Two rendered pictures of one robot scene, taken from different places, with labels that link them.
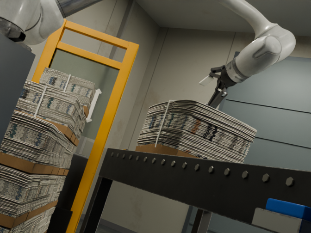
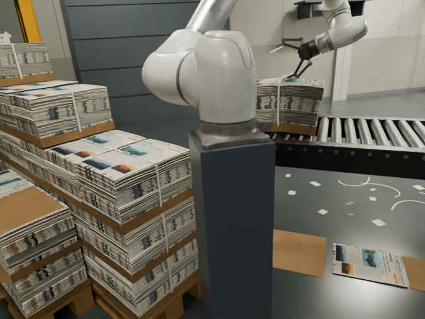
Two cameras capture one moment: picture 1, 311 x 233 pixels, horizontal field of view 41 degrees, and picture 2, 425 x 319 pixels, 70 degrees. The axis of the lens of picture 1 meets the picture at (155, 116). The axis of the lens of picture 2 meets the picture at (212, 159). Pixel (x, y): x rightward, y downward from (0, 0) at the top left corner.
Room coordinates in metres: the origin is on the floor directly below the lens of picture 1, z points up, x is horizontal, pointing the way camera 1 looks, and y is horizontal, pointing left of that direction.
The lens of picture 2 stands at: (0.80, 1.20, 1.26)
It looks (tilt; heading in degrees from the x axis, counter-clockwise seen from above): 22 degrees down; 315
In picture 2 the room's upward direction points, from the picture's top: 3 degrees counter-clockwise
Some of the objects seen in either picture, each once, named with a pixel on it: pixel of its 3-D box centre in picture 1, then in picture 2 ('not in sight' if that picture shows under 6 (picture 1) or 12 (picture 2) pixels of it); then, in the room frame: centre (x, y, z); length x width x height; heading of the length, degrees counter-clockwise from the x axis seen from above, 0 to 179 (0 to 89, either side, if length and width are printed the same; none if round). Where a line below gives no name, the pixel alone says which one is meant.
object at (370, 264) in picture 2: not in sight; (366, 262); (1.17, -0.39, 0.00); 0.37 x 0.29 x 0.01; 23
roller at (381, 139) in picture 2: not in sight; (379, 135); (1.21, -0.37, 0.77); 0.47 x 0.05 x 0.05; 113
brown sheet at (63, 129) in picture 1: (38, 123); (67, 129); (2.41, 0.64, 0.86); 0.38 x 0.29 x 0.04; 93
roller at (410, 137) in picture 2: not in sight; (410, 137); (1.09, -0.42, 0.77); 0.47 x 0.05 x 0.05; 113
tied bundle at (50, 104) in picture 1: (43, 109); (63, 112); (2.41, 0.64, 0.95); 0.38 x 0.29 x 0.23; 93
